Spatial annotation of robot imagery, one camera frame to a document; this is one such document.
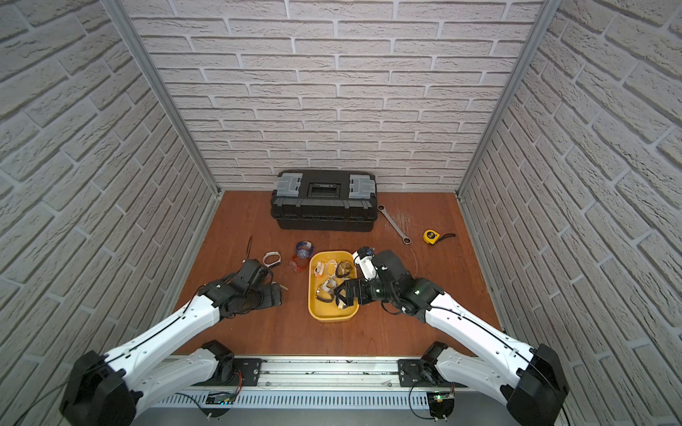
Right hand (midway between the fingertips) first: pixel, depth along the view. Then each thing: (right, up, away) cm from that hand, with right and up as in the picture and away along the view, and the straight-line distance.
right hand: (349, 289), depth 74 cm
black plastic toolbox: (-10, +27, +19) cm, 35 cm away
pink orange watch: (-11, +2, +18) cm, 21 cm away
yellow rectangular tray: (-6, -10, +10) cm, 15 cm away
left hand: (-24, -3, +9) cm, 26 cm away
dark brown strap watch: (-9, -7, +12) cm, 16 cm away
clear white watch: (-7, -2, +13) cm, 15 cm away
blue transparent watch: (-17, +9, +25) cm, 32 cm away
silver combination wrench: (+15, +24, +39) cm, 48 cm away
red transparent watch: (-19, +3, +20) cm, 28 cm away
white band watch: (-29, +5, +23) cm, 38 cm away
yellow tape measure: (+32, +13, +29) cm, 45 cm away
